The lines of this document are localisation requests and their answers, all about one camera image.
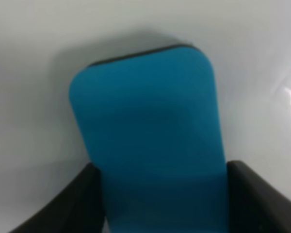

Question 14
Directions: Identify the white whiteboard with aluminium frame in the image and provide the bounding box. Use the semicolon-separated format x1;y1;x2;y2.
0;0;291;233

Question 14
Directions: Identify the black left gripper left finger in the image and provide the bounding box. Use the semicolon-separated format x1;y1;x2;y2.
12;163;105;233

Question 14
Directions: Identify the blue whiteboard eraser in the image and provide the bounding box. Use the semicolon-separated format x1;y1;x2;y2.
69;45;229;233

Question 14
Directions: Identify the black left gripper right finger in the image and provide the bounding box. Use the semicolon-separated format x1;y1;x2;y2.
227;161;291;233

